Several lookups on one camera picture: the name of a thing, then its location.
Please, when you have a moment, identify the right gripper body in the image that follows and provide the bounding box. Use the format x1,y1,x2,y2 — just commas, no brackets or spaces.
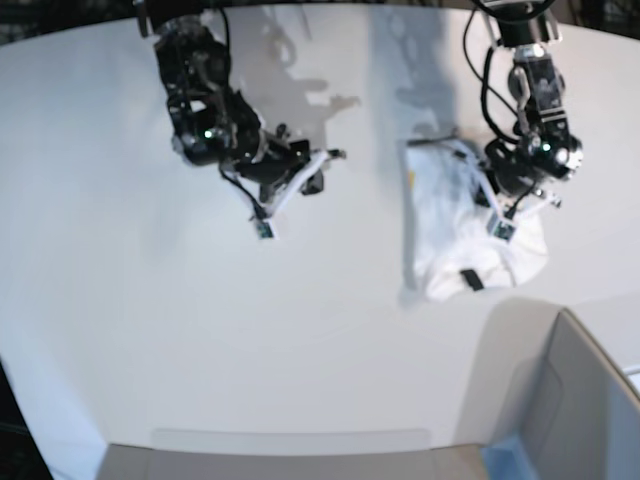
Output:
219,124,347,220

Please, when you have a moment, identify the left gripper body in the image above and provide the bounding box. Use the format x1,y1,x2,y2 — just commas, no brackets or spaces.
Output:
476,160,562,218

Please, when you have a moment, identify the white printed t-shirt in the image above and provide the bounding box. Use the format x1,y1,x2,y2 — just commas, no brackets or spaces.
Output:
402,139,549,302

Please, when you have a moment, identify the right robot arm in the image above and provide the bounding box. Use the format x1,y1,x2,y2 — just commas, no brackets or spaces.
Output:
133,1,347,225

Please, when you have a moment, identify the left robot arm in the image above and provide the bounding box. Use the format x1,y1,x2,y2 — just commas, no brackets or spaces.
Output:
473,1,584,220

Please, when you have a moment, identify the grey cardboard box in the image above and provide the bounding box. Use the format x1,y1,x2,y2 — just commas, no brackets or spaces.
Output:
480,308,639,479

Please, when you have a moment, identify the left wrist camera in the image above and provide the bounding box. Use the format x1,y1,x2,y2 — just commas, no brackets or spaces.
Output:
487,215,517,242

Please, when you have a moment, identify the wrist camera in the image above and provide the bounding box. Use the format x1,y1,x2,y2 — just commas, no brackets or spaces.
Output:
487,215,517,242
254,218,278,240

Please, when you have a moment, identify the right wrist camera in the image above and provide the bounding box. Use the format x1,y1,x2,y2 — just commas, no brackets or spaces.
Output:
254,218,278,240

